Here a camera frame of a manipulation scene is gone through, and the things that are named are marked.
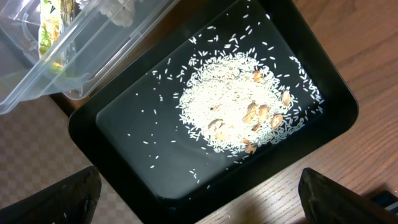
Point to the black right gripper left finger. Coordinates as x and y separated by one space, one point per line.
71 200

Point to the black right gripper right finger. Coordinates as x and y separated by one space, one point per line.
325 201

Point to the yellow green snack wrapper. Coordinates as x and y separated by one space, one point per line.
55 17

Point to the white tissue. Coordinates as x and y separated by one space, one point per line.
120 12

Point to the black plastic tray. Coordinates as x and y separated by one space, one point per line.
99 127

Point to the pile of rice and scraps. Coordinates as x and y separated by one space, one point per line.
216 99

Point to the clear plastic container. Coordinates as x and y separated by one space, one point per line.
84 55

